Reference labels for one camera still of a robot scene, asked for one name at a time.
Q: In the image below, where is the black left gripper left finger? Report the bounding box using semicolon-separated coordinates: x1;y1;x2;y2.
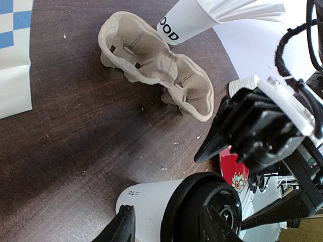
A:
95;205;136;242

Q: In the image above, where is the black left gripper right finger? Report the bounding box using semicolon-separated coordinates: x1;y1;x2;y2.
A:
199;206;242;242

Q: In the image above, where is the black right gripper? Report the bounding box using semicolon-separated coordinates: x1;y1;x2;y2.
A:
241;141;322;230

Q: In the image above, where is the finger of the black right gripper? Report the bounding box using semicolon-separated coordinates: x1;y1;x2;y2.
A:
194;97;233;162

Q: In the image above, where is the red floral plate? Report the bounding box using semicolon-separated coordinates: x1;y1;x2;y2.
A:
219;146;250;193

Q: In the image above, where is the cream ceramic mug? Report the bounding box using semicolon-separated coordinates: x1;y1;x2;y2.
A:
228;75;260;97

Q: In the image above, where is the white cup holding straws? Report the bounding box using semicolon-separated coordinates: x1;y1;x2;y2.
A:
156;0;219;46

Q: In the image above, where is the brown pulp cup carrier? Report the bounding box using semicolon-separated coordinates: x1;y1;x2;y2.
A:
98;11;214;122

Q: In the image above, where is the blue checkered paper bag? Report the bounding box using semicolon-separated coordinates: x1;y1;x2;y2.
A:
0;0;33;119

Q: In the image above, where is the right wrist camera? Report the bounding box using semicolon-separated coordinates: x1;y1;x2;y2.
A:
219;75;318;172

